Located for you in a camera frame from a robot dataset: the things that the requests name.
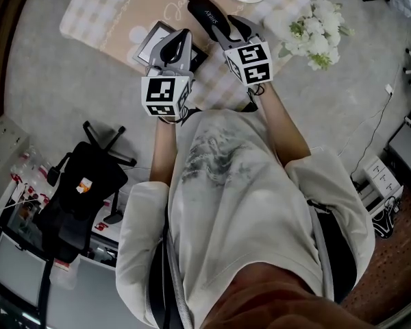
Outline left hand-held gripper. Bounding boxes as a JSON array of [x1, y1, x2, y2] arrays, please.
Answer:
[[140, 28, 195, 119]]

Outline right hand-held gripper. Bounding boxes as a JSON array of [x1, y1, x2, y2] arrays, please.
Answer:
[[210, 14, 274, 88]]

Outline black pouch with strap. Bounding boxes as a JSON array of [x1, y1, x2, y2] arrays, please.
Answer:
[[184, 0, 233, 43]]

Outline person's left forearm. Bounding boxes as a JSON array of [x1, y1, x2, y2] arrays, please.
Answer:
[[148, 118, 179, 185]]

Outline person's right forearm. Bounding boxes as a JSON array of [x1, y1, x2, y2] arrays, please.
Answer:
[[258, 82, 312, 168]]

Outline white chair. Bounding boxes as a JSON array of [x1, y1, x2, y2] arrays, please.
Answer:
[[262, 8, 297, 44]]

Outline beige checked tablecloth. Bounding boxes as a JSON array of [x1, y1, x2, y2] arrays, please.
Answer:
[[59, 0, 312, 113]]

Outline white flower bouquet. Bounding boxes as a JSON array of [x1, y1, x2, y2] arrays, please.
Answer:
[[280, 0, 356, 72]]

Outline black mesh office chair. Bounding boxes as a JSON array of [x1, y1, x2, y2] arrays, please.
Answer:
[[36, 120, 138, 264]]

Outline white printed shirt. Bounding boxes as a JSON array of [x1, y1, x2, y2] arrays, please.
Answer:
[[114, 108, 377, 329]]

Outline orange white box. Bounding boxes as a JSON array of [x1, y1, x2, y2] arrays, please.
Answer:
[[75, 178, 94, 195]]

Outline white locker cabinet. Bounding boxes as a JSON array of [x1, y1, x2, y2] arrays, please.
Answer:
[[0, 110, 31, 200]]

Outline white drawer unit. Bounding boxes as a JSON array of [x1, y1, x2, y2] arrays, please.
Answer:
[[357, 155, 405, 216]]

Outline grey cabinet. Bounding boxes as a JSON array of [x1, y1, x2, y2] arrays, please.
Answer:
[[387, 123, 411, 198]]

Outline white desk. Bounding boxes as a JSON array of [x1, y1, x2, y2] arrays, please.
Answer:
[[0, 180, 124, 329]]

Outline person's chin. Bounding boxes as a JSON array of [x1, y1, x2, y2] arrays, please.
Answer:
[[205, 271, 411, 329]]

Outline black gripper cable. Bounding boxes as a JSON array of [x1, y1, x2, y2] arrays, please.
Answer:
[[239, 83, 267, 113], [157, 101, 201, 127]]

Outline black floor cable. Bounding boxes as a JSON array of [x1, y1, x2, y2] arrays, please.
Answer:
[[349, 93, 393, 182]]

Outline black backpack strap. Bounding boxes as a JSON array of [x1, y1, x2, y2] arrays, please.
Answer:
[[146, 217, 192, 329], [307, 198, 360, 305]]

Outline tangled cable bundle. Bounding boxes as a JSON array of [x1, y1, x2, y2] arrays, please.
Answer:
[[371, 195, 402, 241]]

